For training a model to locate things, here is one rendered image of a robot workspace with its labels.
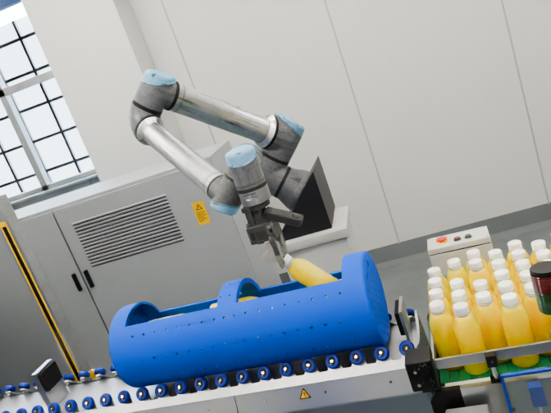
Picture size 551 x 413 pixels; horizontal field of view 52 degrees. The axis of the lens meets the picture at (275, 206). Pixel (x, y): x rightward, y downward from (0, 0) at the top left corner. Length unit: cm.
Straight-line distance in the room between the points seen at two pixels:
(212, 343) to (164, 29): 320
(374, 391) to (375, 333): 20
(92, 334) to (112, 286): 40
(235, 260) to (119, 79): 173
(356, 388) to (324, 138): 292
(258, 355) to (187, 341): 23
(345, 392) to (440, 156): 297
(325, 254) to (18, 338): 249
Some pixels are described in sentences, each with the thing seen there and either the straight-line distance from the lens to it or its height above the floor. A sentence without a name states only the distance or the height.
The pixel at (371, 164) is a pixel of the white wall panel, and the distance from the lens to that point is 448.
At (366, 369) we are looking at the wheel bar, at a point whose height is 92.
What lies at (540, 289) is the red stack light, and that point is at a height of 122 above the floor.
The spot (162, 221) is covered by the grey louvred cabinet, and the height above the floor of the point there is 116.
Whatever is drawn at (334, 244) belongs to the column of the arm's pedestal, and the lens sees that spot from 243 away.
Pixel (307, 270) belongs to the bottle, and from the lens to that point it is 171.
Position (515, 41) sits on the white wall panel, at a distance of 448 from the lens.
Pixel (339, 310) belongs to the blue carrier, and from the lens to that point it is 164.
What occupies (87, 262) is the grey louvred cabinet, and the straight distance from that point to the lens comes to 378.
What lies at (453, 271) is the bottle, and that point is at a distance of 184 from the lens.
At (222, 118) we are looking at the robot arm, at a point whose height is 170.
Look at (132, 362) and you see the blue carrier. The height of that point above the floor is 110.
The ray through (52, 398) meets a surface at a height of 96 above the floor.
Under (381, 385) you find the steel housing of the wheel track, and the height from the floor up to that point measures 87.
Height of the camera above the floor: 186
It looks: 14 degrees down
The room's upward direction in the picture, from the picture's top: 20 degrees counter-clockwise
